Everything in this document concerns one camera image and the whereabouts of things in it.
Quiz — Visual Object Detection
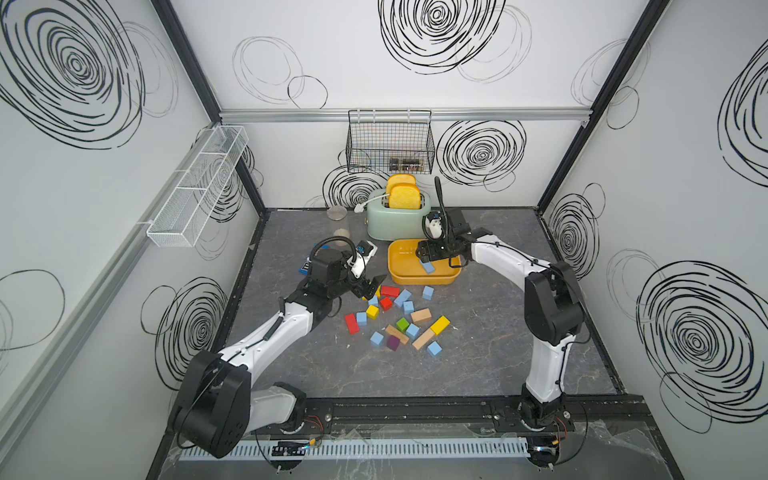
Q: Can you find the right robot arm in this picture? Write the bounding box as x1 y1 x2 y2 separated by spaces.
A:
416 209 587 431

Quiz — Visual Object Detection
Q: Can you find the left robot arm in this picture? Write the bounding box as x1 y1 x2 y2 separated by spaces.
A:
167 237 384 458

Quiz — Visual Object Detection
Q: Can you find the long red block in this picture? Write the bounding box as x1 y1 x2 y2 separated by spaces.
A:
380 286 401 298

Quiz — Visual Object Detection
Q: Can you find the yellow cube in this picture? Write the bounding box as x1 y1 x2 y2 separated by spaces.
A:
366 305 380 320

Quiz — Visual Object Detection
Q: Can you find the blue candy bag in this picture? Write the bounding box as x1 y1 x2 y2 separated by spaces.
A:
299 258 311 275

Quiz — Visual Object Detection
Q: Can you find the yellow plastic tub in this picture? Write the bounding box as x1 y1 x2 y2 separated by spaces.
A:
387 239 462 286

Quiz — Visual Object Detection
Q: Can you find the red block left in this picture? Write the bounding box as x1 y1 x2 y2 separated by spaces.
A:
344 313 360 335

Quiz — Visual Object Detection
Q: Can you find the thin wood plank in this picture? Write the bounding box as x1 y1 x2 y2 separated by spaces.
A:
385 325 410 345

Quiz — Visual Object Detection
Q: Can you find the natural wood block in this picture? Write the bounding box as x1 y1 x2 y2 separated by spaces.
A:
411 308 432 325

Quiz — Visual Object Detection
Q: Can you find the purple cube bottom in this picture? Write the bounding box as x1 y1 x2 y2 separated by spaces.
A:
387 336 400 351

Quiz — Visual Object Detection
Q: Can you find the blue cube beside green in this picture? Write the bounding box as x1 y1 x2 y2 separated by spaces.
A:
405 324 420 340

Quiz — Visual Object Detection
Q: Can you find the mint green toaster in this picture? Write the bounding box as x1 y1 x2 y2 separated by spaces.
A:
366 189 432 241

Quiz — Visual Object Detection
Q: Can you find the yellow toast slice front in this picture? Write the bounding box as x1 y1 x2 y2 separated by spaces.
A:
388 184 421 210

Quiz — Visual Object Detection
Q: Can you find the yellow toast slice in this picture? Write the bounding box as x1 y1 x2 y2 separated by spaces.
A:
386 174 416 194
388 184 421 210

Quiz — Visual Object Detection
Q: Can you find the long natural wood plank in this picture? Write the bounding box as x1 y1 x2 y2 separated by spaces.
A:
412 328 435 350

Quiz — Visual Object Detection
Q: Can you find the long yellow block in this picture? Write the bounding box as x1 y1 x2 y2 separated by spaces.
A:
430 316 451 336

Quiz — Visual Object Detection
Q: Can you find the yellow toast slice back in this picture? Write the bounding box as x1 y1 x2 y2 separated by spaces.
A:
386 174 416 194

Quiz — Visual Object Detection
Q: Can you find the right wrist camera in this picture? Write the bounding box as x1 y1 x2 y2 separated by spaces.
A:
422 212 444 240

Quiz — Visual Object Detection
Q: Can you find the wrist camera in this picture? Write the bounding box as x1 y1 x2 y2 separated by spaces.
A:
349 240 378 279
422 212 444 240

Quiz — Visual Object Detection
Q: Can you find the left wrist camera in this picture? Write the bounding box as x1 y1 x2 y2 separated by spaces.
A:
349 240 378 279

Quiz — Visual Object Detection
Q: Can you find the black wire wall basket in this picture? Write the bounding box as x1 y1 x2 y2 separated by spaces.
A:
345 109 436 175

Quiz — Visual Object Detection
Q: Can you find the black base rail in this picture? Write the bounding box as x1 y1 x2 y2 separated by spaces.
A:
170 394 652 434

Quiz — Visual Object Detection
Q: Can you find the white wire wall shelf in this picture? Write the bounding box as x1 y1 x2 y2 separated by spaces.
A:
147 125 248 248

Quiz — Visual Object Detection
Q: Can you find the white slotted cable duct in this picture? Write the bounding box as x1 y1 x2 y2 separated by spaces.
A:
178 436 532 463

